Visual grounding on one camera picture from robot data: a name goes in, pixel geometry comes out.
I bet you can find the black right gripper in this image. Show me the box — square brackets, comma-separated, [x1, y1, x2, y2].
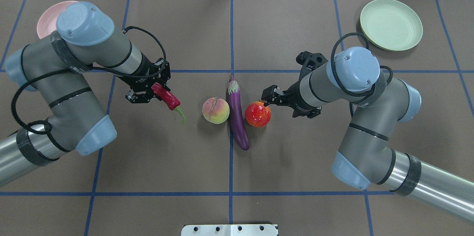
[261, 81, 321, 119]

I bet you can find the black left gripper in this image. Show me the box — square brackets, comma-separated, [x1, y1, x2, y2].
[125, 58, 171, 104]

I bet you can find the red yellow pomegranate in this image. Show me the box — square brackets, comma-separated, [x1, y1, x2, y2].
[244, 101, 271, 127]

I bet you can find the red chili pepper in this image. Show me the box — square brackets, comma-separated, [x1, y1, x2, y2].
[152, 83, 185, 124]

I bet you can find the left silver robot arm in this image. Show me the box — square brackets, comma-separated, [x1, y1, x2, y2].
[1, 1, 170, 186]

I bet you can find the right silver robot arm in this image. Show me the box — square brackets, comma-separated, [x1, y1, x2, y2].
[261, 47, 474, 223]

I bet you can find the purple eggplant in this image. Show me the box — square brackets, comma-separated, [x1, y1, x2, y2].
[227, 75, 250, 150]

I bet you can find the yellow pink peach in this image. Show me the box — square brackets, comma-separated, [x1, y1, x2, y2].
[202, 97, 230, 124]

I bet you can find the pink plate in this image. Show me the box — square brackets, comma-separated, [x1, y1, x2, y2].
[37, 1, 78, 40]

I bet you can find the light green plate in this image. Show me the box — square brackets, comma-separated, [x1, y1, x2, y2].
[359, 0, 423, 51]

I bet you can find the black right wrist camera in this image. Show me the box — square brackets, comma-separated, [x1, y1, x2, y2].
[295, 51, 327, 80]

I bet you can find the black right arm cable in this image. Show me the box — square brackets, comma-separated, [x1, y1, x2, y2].
[330, 32, 394, 118]

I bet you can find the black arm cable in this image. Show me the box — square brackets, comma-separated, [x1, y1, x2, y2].
[330, 32, 394, 118]
[10, 26, 167, 135]

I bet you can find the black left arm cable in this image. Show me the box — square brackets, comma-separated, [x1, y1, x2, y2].
[10, 26, 167, 135]

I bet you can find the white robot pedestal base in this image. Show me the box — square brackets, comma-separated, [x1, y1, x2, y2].
[181, 224, 279, 236]

